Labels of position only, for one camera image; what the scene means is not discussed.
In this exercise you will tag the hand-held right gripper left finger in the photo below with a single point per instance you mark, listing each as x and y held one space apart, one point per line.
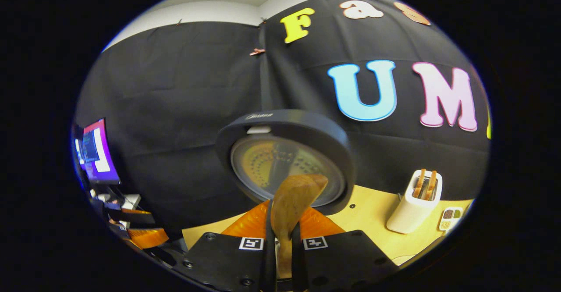
268 257

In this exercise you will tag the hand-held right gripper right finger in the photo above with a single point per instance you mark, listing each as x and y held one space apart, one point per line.
298 261

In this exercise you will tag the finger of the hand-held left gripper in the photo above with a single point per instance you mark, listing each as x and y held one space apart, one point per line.
149 238
131 218

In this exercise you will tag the wooden spoon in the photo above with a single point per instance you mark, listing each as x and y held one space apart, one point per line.
291 200

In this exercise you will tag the dark grey rice cooker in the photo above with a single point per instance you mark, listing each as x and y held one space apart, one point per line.
285 127

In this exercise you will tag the computer monitor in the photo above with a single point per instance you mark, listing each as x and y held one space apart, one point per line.
101 151

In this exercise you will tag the white toaster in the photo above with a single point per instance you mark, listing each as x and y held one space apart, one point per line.
412 217

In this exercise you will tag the toasted bread slice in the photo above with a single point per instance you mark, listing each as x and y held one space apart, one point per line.
431 186
420 183

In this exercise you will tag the white divided bean dish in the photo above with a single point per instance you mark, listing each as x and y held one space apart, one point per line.
450 218

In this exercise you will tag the copper cloth clip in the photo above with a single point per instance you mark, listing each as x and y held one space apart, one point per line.
257 51

